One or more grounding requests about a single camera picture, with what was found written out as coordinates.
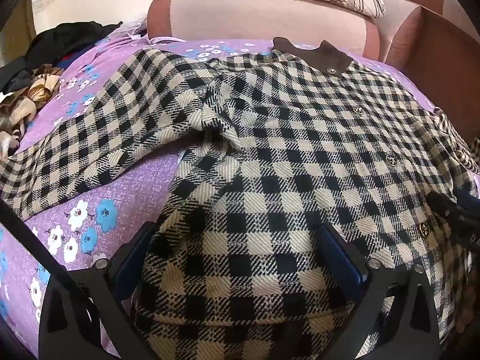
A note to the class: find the brown patterned scarf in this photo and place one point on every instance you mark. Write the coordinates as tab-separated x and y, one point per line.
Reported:
33	90

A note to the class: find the pile of dark clothes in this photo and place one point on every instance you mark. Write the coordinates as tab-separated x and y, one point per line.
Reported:
63	41

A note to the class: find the black beige checked coat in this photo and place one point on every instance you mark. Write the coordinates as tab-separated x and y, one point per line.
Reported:
285	165

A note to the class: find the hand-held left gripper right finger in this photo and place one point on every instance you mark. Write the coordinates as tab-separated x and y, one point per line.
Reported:
345	260

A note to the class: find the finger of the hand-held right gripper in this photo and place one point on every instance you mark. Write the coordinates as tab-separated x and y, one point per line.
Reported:
448	210

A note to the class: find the purple floral bedsheet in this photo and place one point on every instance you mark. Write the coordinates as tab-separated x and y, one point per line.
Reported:
131	183

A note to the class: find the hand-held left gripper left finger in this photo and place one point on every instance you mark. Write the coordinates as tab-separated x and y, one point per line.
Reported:
129	260

